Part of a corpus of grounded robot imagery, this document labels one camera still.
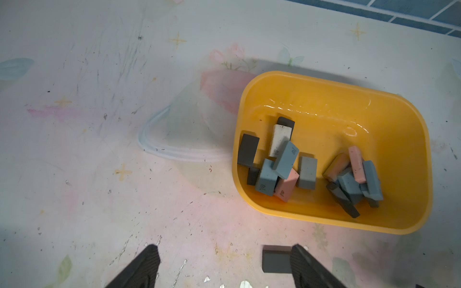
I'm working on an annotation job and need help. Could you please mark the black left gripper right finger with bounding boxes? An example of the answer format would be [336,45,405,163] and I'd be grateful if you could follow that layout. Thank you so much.
[290,244,346,288]

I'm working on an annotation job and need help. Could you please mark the yellow plastic storage box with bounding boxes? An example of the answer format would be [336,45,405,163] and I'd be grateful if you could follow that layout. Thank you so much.
[232,72,433,235]

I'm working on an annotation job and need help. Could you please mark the clear plastic eraser wrapper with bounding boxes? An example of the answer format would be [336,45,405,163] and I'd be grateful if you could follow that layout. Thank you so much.
[269,124,292,158]

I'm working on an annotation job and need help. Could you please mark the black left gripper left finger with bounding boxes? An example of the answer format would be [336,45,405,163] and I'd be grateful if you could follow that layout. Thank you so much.
[106,244,161,288]

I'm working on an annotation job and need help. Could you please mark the black eraser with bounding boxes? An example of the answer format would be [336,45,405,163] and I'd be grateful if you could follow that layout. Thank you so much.
[262,246,292,274]
[326,182,360,218]
[247,167,260,186]
[237,134,259,167]

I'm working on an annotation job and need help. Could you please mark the light blue eraser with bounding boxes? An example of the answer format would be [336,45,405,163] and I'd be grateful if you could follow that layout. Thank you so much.
[273,140,299,180]

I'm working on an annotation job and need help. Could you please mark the pink eraser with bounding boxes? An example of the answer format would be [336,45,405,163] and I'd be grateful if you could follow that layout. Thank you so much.
[274,169,299,203]
[348,146,366,184]

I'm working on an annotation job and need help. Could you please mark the pink eraser bottom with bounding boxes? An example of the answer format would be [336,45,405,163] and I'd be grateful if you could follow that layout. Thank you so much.
[274,169,299,203]

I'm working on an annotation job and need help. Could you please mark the grey eraser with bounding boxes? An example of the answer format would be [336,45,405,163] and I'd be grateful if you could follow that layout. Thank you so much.
[298,157,318,190]

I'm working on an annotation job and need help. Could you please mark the teal eraser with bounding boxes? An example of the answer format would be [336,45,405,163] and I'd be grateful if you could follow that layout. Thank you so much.
[363,160,384,201]
[337,168,364,205]
[255,158,278,196]

